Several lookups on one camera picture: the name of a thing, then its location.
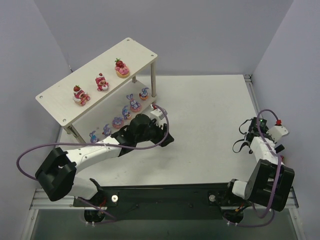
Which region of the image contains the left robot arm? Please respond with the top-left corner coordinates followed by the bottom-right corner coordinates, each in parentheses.
top-left (35, 114), bottom-right (174, 202)

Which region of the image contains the pink bear with strawberry hat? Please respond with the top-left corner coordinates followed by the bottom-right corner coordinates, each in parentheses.
top-left (95, 73), bottom-right (109, 92)

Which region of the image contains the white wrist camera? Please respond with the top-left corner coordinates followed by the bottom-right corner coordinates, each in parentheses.
top-left (266, 119), bottom-right (290, 143)
top-left (149, 108), bottom-right (166, 126)

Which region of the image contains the aluminium frame rail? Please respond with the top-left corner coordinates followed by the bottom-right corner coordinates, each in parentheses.
top-left (29, 186), bottom-right (300, 211)

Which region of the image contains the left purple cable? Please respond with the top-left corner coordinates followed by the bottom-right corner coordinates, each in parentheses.
top-left (16, 103), bottom-right (171, 181)

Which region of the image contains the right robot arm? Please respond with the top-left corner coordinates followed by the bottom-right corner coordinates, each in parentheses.
top-left (228, 117), bottom-right (295, 212)

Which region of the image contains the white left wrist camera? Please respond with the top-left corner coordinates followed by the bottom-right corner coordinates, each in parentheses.
top-left (149, 108), bottom-right (166, 126)

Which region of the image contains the purple bunny with pink base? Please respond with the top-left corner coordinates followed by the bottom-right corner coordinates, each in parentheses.
top-left (121, 105), bottom-right (132, 120)

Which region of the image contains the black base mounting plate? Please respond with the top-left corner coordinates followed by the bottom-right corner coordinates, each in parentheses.
top-left (73, 183), bottom-right (250, 222)

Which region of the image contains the white wooden two-tier shelf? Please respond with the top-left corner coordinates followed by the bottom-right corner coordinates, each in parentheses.
top-left (36, 37), bottom-right (158, 143)

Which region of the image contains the small purple bunny figure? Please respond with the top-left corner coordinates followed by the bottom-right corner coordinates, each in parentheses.
top-left (102, 124), bottom-right (112, 137)

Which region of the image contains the pink striped bear with strawberry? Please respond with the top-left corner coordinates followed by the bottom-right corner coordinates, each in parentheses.
top-left (73, 85), bottom-right (91, 106)

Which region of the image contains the purple bunny with blue bow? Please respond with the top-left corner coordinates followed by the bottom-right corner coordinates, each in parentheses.
top-left (89, 130), bottom-right (99, 144)

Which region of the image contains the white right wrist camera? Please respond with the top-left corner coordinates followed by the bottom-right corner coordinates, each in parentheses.
top-left (266, 119), bottom-right (290, 143)

